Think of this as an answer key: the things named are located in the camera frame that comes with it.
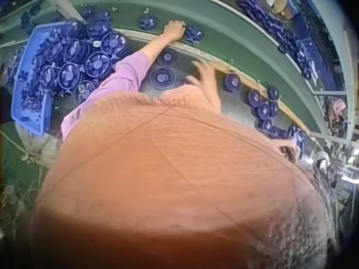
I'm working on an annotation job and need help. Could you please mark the small black round fan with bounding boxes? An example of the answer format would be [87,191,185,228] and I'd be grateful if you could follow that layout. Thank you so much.
[224,72,242,92]

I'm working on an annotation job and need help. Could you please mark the dark blue fan impeller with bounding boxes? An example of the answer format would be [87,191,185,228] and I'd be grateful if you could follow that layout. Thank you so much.
[80,6,113,22]
[137,13,160,31]
[184,25,204,45]

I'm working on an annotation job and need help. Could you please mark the blue plastic crate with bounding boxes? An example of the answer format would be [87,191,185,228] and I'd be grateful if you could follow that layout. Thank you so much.
[10,22,57,136]

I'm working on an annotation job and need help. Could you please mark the heap of dark fan impellers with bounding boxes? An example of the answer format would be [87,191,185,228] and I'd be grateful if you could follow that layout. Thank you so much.
[6,33,54,113]

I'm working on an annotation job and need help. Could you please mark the cluster of small round fans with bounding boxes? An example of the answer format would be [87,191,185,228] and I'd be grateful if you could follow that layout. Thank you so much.
[246,85,308,157]

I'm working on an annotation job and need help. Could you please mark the white sack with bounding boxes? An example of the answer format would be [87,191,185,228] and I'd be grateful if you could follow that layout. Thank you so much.
[15,122,62,169]

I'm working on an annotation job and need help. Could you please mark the pile of black framed fans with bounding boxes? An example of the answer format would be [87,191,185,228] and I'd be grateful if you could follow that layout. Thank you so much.
[39,17,129,104]

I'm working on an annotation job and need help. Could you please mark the person's right hand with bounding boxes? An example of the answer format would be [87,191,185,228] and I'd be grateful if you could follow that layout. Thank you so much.
[185,60,217,91]

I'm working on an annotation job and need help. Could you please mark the green conveyor belt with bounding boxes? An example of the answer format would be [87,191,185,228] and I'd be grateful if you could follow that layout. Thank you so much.
[0,0,332,136]

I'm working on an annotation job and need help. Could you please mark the grey metal frame rail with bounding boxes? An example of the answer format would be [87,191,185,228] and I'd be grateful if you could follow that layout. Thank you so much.
[311,0,359,145]

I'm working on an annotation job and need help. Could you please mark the long row of dark parts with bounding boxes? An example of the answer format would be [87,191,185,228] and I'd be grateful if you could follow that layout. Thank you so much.
[237,0,319,81]

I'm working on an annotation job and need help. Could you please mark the person's left hand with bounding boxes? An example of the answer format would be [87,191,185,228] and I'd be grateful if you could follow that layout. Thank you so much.
[163,20,186,41]

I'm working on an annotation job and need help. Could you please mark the large black round fan frame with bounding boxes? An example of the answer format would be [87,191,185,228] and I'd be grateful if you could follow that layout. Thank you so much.
[156,48,180,68]
[148,66,177,90]

